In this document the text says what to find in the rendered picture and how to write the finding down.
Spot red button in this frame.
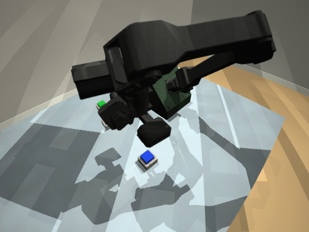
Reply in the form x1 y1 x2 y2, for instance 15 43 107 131
101 120 111 130

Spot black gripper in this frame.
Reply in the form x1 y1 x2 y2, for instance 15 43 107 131
120 86 171 148

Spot green square button in grey housing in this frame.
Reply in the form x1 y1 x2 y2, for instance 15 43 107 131
96 101 106 110

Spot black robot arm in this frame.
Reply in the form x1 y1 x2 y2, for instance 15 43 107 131
71 10 276 131

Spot blue button in grey housing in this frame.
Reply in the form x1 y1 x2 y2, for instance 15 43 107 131
138 149 158 170

